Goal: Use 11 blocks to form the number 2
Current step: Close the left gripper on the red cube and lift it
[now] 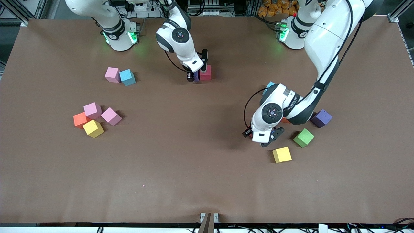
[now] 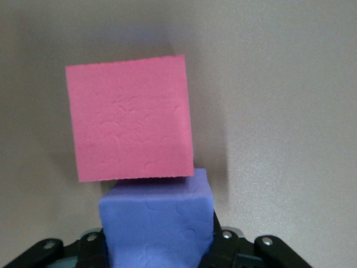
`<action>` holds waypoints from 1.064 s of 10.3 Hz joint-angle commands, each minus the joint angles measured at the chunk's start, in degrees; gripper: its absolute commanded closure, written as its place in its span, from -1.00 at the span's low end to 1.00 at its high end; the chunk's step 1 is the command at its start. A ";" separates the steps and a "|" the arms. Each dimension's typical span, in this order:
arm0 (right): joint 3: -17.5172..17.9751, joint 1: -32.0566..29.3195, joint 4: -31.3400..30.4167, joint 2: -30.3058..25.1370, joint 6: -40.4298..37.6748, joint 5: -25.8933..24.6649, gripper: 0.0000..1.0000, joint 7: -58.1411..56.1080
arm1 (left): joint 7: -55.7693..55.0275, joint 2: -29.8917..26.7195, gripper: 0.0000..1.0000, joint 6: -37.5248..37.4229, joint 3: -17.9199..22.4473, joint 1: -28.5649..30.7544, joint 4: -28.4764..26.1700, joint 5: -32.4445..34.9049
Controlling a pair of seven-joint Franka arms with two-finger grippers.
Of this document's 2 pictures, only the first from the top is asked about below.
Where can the purple foam cube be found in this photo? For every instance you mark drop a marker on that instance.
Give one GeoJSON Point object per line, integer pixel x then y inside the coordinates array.
{"type": "Point", "coordinates": [196, 77]}
{"type": "Point", "coordinates": [321, 118]}

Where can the yellow foam cube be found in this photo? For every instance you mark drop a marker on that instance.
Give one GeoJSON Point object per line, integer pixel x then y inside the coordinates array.
{"type": "Point", "coordinates": [93, 128]}
{"type": "Point", "coordinates": [282, 154]}

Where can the pink foam cube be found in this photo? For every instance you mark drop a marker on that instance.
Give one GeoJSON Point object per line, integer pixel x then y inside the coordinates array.
{"type": "Point", "coordinates": [111, 116]}
{"type": "Point", "coordinates": [92, 110]}
{"type": "Point", "coordinates": [112, 74]}

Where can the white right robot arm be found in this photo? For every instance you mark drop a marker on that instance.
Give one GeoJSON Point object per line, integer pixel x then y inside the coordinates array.
{"type": "Point", "coordinates": [118, 35]}

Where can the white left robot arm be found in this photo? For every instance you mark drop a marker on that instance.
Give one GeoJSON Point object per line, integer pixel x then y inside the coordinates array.
{"type": "Point", "coordinates": [326, 38]}

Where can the orange foam cube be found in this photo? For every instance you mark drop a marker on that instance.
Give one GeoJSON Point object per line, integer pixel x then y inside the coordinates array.
{"type": "Point", "coordinates": [285, 121]}
{"type": "Point", "coordinates": [79, 120]}

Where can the green foam cube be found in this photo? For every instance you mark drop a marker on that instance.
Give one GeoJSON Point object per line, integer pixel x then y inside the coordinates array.
{"type": "Point", "coordinates": [303, 137]}

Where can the blue foam cube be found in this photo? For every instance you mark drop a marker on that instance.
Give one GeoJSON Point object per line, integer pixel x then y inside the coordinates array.
{"type": "Point", "coordinates": [126, 77]}
{"type": "Point", "coordinates": [268, 85]}

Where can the brown paper table cover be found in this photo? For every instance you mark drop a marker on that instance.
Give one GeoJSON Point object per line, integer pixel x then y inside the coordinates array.
{"type": "Point", "coordinates": [194, 168]}

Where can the white power strip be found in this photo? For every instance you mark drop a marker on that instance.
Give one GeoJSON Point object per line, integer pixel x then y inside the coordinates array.
{"type": "Point", "coordinates": [139, 8]}

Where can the orange snack bag pile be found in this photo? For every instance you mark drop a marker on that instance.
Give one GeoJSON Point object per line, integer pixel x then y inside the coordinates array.
{"type": "Point", "coordinates": [275, 8]}

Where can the metal mount bracket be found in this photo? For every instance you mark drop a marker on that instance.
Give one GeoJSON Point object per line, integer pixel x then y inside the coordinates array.
{"type": "Point", "coordinates": [208, 223]}

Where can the aluminium frame profile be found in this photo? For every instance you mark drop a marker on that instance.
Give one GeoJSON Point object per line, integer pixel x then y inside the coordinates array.
{"type": "Point", "coordinates": [396, 16]}
{"type": "Point", "coordinates": [22, 19]}

